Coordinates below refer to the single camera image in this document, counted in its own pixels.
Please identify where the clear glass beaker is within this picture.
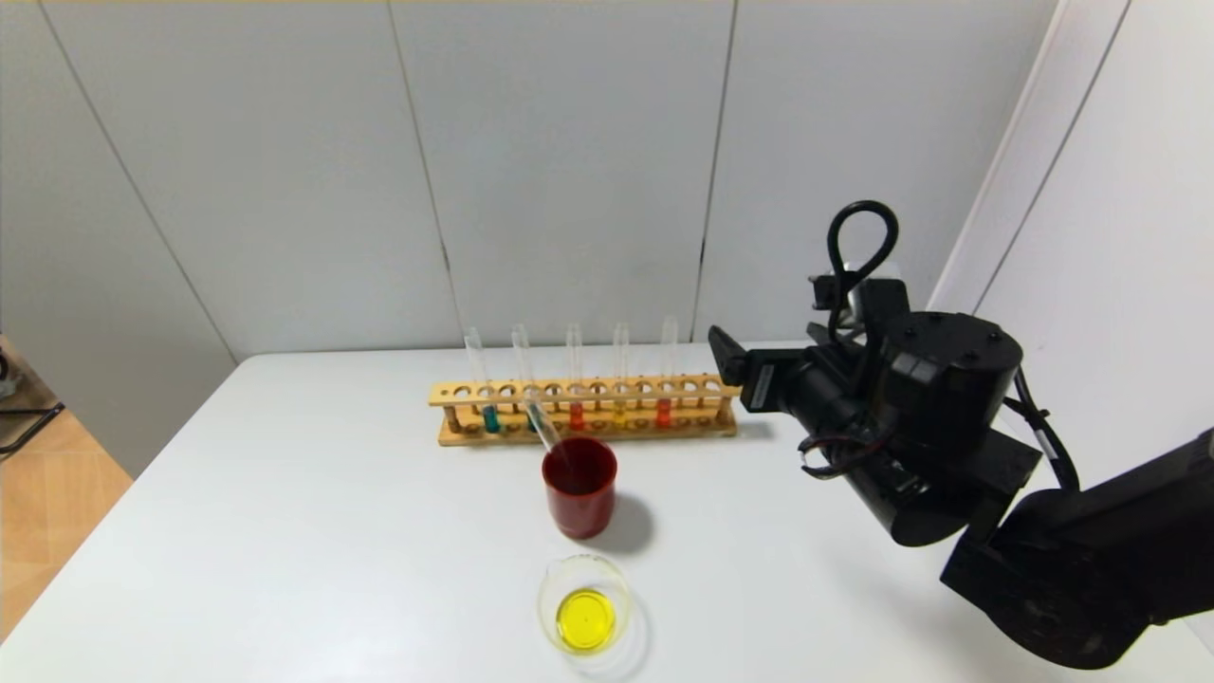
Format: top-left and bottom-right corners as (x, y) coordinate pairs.
(537, 553), (635, 658)

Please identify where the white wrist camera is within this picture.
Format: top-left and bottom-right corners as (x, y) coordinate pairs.
(809, 266), (910, 331)

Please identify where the red plastic cup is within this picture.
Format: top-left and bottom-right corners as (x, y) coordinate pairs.
(542, 436), (618, 540)

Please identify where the wooden test tube rack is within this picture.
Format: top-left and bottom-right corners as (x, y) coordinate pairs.
(429, 374), (743, 448)

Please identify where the teal liquid test tube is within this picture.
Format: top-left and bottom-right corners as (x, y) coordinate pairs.
(463, 327), (502, 436)
(511, 324), (545, 434)

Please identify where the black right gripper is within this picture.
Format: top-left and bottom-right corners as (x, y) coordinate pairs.
(708, 324), (866, 431)

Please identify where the yellow liquid test tube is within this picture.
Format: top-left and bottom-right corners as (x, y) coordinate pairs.
(524, 391), (575, 485)
(611, 323), (631, 430)

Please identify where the red liquid test tube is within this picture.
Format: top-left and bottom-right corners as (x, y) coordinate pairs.
(565, 323), (586, 433)
(655, 318), (678, 429)

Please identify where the black metal stand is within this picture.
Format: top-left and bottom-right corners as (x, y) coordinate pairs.
(0, 346), (65, 458)

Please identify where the black camera cable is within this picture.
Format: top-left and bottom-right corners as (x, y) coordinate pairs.
(827, 199), (1082, 492)

